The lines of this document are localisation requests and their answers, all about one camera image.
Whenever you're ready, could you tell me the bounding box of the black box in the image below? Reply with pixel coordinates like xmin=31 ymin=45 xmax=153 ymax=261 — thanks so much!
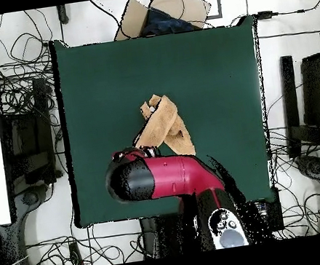
xmin=261 ymin=187 xmax=285 ymax=233

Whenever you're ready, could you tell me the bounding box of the dark blue garment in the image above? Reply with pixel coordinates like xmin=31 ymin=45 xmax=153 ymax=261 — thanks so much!
xmin=137 ymin=1 xmax=196 ymax=38

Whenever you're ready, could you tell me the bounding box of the black power adapter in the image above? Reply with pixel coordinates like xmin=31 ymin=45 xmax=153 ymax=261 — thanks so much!
xmin=256 ymin=9 xmax=273 ymax=21

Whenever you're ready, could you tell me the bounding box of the cardboard box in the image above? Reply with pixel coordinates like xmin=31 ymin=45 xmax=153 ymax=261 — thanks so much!
xmin=108 ymin=0 xmax=215 ymax=41

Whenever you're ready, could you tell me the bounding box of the tan terry towel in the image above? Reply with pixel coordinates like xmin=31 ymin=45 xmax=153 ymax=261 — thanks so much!
xmin=126 ymin=89 xmax=197 ymax=164

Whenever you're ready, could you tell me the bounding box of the black cable tangle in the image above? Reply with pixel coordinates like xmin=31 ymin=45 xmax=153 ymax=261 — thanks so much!
xmin=25 ymin=224 xmax=146 ymax=265
xmin=0 ymin=7 xmax=72 ymax=181
xmin=265 ymin=121 xmax=320 ymax=240

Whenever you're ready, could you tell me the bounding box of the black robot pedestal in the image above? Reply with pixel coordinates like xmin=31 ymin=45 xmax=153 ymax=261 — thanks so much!
xmin=138 ymin=210 xmax=204 ymax=261

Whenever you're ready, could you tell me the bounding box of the dark green table cloth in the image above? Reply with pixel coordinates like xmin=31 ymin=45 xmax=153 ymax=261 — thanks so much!
xmin=48 ymin=12 xmax=281 ymax=230

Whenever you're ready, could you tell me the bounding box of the black cylinder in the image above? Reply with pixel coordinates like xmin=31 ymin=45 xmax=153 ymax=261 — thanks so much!
xmin=55 ymin=3 xmax=71 ymax=25

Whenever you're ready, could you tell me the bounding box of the black power strip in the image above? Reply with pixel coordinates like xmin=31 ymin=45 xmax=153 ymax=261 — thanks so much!
xmin=68 ymin=241 xmax=84 ymax=265

